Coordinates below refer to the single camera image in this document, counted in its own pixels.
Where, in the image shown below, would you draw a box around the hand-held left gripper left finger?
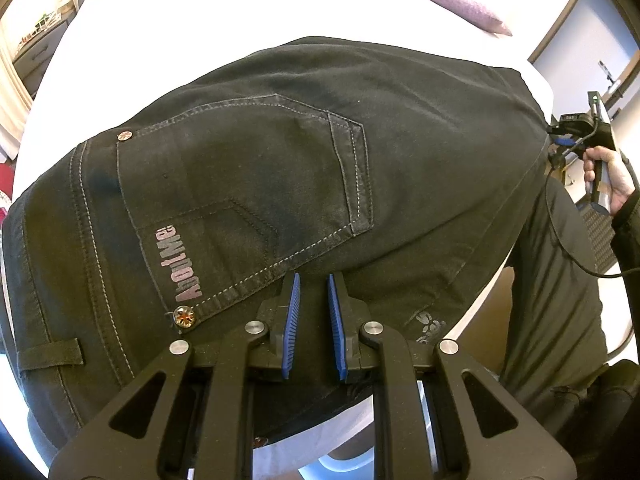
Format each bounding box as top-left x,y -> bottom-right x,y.
49,273 -> 302,480

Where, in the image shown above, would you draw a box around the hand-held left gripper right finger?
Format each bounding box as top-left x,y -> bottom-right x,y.
326,273 -> 582,480

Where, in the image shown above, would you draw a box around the black pants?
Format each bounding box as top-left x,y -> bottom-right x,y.
0,35 -> 555,453

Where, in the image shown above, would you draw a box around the person's right forearm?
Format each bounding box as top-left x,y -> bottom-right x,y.
610,192 -> 640,283

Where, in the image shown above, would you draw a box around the person's right hand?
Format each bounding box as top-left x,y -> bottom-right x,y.
582,146 -> 639,212

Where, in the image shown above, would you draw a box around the white door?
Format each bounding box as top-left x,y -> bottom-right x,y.
532,10 -> 640,128

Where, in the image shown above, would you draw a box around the person's dark trouser leg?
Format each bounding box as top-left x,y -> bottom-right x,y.
497,175 -> 621,411

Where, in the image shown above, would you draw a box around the purple pillow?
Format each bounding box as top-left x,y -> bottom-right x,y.
410,0 -> 514,37

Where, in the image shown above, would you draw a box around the red bag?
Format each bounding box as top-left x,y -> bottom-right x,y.
0,161 -> 17,207

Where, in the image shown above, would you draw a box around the bed with white sheet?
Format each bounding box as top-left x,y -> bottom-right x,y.
0,0 -> 557,480

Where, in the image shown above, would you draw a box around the beige curtain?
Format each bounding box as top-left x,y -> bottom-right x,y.
0,35 -> 32,162

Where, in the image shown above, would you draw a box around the dark nightstand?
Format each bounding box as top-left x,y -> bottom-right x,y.
11,19 -> 70,97

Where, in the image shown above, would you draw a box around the black cable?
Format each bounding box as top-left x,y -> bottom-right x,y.
542,125 -> 632,279

